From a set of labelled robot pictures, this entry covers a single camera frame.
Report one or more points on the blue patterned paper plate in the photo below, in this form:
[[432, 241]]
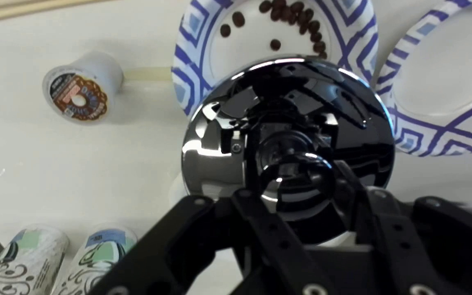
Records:
[[220, 36]]

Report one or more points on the patterned paper cup by towel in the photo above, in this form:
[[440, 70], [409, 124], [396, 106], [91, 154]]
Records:
[[30, 262]]

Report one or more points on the coffee pod capsule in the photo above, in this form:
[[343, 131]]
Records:
[[86, 88]]

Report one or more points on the chrome jar lid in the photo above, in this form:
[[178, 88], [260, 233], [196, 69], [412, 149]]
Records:
[[279, 128]]

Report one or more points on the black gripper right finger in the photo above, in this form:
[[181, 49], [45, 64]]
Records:
[[425, 246]]

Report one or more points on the blue patterned paper bowl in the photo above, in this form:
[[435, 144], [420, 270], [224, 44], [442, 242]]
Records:
[[427, 82]]

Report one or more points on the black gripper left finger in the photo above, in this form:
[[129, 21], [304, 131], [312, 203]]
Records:
[[184, 242]]

